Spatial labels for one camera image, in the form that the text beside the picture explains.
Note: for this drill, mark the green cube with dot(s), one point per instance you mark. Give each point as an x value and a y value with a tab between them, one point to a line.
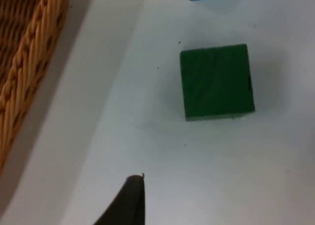
216	83

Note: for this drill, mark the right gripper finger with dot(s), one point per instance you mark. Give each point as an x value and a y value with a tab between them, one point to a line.
130	205

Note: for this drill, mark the pale brown wicker basket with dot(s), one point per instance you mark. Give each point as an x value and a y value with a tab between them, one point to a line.
22	50

